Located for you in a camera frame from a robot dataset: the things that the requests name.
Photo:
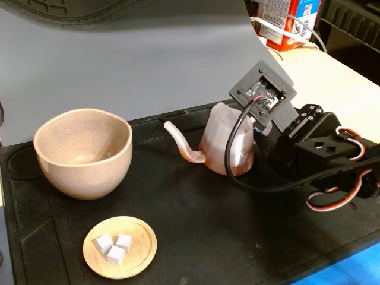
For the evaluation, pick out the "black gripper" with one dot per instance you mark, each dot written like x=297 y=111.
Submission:
x=285 y=142

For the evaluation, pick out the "translucent pink gooseneck kettle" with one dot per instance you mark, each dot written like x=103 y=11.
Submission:
x=216 y=139

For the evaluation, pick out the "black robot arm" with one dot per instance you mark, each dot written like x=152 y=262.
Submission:
x=366 y=178

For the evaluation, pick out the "black rubber work mat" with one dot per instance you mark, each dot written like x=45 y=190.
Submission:
x=193 y=213

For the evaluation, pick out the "red printed cardboard box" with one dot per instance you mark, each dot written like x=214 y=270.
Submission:
x=292 y=17

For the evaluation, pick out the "black plastic crate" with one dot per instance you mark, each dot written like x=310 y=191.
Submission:
x=350 y=26

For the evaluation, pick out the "round wooden saucer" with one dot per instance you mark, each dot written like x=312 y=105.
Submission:
x=139 y=234

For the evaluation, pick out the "smooth grey backdrop sheet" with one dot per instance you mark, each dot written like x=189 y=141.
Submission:
x=133 y=65

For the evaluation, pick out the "small white cube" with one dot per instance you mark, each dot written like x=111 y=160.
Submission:
x=104 y=244
x=124 y=242
x=115 y=256

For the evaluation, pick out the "beige speckled ceramic bowl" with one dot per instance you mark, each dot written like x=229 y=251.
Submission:
x=83 y=172

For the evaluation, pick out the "grey ribbed rubber mat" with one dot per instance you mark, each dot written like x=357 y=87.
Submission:
x=59 y=12

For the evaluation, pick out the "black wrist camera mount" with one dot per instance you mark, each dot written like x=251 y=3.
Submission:
x=246 y=86

